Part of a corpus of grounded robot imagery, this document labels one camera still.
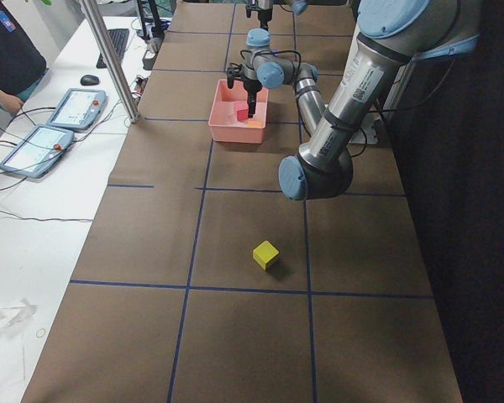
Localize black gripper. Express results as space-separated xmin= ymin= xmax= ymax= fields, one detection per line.
xmin=241 ymin=69 xmax=262 ymax=118
xmin=255 ymin=0 xmax=272 ymax=31

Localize red foam block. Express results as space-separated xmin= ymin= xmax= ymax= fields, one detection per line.
xmin=234 ymin=107 xmax=250 ymax=123

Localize orange foam block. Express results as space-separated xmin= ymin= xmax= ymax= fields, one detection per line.
xmin=246 ymin=119 xmax=265 ymax=128

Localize yellow foam block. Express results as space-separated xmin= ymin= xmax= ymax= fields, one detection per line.
xmin=253 ymin=240 xmax=280 ymax=270

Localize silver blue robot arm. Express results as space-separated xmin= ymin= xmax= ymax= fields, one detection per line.
xmin=245 ymin=0 xmax=308 ymax=31
xmin=226 ymin=1 xmax=482 ymax=201

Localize pink plastic bin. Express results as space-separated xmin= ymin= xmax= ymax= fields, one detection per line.
xmin=208 ymin=79 xmax=269 ymax=144

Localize black keyboard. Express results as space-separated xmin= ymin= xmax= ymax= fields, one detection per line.
xmin=108 ymin=29 xmax=129 ymax=63

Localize black computer mouse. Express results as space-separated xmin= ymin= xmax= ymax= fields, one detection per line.
xmin=80 ymin=75 xmax=100 ymax=86

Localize upper blue teach pendant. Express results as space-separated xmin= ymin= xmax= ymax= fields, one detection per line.
xmin=46 ymin=88 xmax=107 ymax=130

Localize blue teach pendant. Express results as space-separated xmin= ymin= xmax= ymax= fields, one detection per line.
xmin=0 ymin=124 xmax=75 ymax=179
xmin=46 ymin=88 xmax=107 ymax=130

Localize lower blue teach pendant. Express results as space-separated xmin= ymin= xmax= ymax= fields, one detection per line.
xmin=0 ymin=124 xmax=75 ymax=179

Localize person in dark shirt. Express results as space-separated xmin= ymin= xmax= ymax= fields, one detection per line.
xmin=0 ymin=1 xmax=47 ymax=116

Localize crumpled clear plastic wrap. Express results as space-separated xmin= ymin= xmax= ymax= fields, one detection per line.
xmin=0 ymin=298 xmax=38 ymax=331

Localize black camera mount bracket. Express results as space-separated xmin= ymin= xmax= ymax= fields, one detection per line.
xmin=226 ymin=62 xmax=246 ymax=89

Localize white camera mast pillar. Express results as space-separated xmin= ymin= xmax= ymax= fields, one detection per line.
xmin=349 ymin=113 xmax=379 ymax=145

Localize aluminium frame post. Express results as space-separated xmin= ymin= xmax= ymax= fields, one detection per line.
xmin=79 ymin=0 xmax=140 ymax=124

